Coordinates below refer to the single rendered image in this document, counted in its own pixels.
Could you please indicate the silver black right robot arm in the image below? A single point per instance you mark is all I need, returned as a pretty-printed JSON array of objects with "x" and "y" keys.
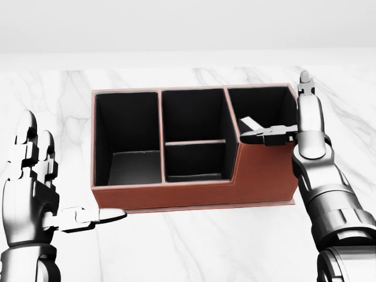
[{"x": 337, "y": 205}]

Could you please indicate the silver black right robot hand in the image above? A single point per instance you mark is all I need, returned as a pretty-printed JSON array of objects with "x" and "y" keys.
[{"x": 310, "y": 126}]

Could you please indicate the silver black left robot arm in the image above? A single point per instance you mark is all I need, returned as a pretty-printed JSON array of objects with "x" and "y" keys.
[{"x": 26, "y": 264}]

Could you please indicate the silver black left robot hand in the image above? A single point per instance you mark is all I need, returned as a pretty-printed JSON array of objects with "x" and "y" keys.
[{"x": 28, "y": 205}]

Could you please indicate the red-brown desk caddy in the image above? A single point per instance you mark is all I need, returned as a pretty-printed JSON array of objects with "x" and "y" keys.
[{"x": 188, "y": 194}]

